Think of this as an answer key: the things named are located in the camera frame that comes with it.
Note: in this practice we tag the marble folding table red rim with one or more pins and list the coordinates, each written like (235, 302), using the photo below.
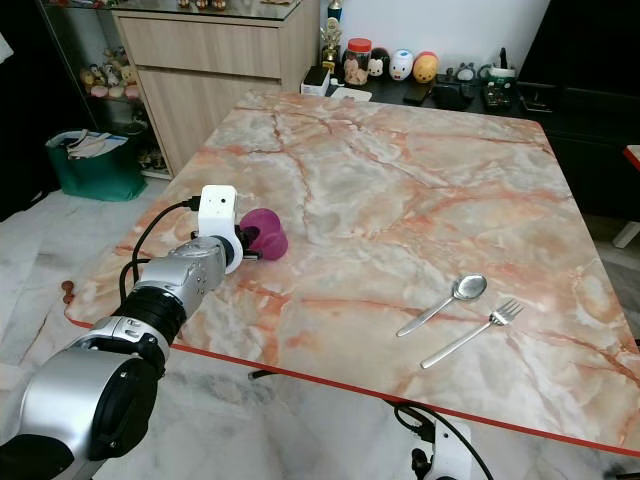
(380, 180)
(634, 154)

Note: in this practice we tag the orange round toy figure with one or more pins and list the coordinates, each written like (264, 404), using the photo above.
(426, 68)

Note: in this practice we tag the steel fork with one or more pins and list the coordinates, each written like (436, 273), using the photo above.
(503, 314)

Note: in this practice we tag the black television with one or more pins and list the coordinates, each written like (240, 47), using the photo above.
(590, 40)

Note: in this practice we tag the white round toy figure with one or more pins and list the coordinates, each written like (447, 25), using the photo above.
(402, 65)

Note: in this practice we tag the glass display cabinet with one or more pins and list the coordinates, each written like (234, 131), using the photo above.
(85, 40)

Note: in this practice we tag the steel spoon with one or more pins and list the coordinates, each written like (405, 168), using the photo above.
(468, 287)

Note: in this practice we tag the gold trophy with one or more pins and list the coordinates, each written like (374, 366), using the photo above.
(331, 40)

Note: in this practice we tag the black gadget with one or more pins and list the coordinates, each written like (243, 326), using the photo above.
(451, 94)

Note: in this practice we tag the red-lidded clear jar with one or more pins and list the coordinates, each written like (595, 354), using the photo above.
(357, 63)

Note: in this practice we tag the small brown floor object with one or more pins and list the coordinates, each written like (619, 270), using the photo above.
(68, 292)

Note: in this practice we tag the green bag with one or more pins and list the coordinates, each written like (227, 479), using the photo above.
(95, 175)

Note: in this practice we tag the black round toy figure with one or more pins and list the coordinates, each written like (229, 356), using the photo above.
(379, 64)

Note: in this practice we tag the purple plastic cup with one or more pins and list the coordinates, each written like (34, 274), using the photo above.
(265, 235)

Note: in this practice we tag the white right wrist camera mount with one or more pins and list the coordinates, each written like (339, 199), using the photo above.
(448, 452)

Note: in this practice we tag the green mug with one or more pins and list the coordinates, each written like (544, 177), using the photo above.
(504, 78)

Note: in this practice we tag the light wooden cabinet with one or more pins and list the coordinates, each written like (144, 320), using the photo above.
(220, 75)

